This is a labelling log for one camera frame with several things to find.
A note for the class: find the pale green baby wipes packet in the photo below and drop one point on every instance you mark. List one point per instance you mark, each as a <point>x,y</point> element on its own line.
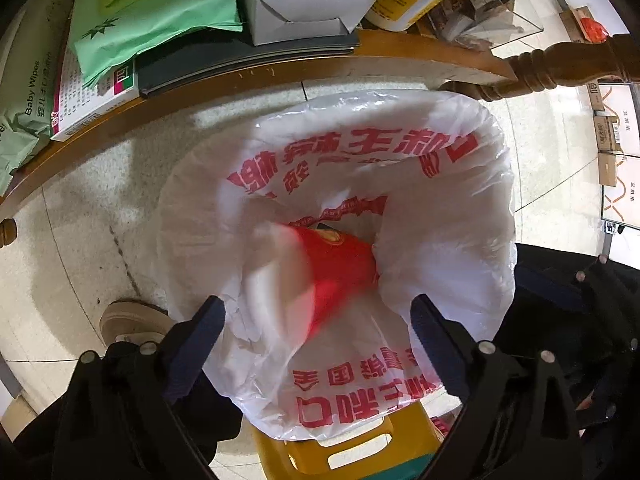
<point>30,85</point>

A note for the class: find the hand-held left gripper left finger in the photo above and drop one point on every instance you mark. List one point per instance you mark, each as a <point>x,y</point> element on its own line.
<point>200,340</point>

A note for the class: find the row of cardboard boxes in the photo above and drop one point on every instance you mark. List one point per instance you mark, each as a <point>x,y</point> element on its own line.
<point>607,132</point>

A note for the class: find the person's black pants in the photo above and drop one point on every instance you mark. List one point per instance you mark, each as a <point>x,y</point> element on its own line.
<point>545,320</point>

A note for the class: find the red cigarette pack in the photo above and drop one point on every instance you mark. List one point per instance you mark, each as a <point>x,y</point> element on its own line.
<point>345,265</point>

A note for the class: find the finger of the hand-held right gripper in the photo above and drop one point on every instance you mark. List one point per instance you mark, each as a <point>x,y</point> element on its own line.
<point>610,290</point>

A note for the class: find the white box pink label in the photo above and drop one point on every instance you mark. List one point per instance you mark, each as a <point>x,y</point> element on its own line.
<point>75,105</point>

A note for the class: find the white plastic bag red print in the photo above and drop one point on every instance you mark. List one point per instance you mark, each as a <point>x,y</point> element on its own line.
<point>210,200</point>

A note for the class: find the dark grey folder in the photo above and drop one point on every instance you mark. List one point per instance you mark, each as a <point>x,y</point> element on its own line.
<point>200,67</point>

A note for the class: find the white orange-patterned display board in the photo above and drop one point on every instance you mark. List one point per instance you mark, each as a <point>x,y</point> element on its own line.
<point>625,200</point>

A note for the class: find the yellow plastic stool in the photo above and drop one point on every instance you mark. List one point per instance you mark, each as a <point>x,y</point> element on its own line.
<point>310,460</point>

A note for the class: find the clear acrylic box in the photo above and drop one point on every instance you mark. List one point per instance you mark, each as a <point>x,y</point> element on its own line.
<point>500,25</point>

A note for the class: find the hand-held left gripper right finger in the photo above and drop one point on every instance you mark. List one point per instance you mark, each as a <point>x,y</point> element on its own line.
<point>435,340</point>

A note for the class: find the beige shoe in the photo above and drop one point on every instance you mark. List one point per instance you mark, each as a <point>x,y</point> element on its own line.
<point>130,320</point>

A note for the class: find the wooden table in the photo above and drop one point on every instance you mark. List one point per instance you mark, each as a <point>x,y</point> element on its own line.
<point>250,80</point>

